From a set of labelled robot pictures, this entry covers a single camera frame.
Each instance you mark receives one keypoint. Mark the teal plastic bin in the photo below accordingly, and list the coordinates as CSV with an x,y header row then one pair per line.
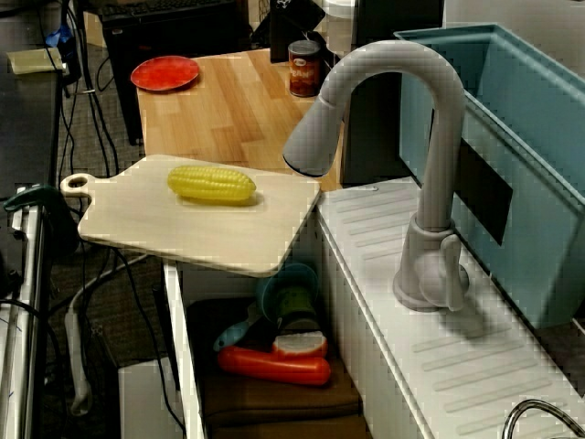
x,y
539,238

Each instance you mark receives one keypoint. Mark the red plate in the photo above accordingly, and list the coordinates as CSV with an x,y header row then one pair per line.
x,y
164,73

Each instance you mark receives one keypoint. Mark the steel cooking pot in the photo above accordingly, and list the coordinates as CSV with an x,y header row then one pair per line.
x,y
525,402

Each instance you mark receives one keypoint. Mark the white toy sink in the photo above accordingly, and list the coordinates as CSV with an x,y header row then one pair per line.
x,y
365,206

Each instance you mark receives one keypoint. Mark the light wooden cutting board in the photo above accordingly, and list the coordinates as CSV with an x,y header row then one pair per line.
x,y
160,224

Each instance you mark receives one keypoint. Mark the black vertical post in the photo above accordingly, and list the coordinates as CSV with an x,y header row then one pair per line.
x,y
379,137

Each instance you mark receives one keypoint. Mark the green clamp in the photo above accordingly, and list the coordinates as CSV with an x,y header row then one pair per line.
x,y
27,194

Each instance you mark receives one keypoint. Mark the white power strip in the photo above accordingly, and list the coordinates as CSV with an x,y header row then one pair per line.
x,y
75,366

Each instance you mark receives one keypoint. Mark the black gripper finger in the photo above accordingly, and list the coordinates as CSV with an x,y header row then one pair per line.
x,y
301,13

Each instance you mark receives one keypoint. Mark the brown folded cloth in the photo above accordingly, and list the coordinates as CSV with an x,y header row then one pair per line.
x,y
274,407

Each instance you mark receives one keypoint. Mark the orange toy sausage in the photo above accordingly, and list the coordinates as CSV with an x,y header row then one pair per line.
x,y
274,366

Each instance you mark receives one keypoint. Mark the orange beans can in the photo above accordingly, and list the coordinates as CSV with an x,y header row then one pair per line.
x,y
304,73

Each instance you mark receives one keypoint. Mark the blue cup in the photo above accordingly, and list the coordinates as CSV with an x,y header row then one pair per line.
x,y
265,288

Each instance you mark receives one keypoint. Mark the white orange toy slice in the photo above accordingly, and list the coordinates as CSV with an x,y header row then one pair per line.
x,y
299,343

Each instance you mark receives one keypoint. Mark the black desk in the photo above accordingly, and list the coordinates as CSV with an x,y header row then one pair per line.
x,y
23,128

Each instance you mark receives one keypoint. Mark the black keyboard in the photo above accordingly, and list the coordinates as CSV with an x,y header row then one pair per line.
x,y
160,8

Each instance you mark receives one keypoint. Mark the light blue toy piece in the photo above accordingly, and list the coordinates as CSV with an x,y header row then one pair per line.
x,y
230,336

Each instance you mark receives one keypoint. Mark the yellow green paper note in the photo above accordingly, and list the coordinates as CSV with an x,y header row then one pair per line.
x,y
32,60

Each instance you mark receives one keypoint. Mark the grey toy faucet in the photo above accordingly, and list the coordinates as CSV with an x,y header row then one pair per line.
x,y
443,137

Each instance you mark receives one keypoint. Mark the yellow toy corn cob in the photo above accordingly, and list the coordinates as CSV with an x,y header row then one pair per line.
x,y
210,185

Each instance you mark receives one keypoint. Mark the white box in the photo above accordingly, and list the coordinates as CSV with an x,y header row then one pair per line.
x,y
146,402

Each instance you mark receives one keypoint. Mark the aluminium frame rail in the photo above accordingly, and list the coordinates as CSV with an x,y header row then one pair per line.
x,y
27,320

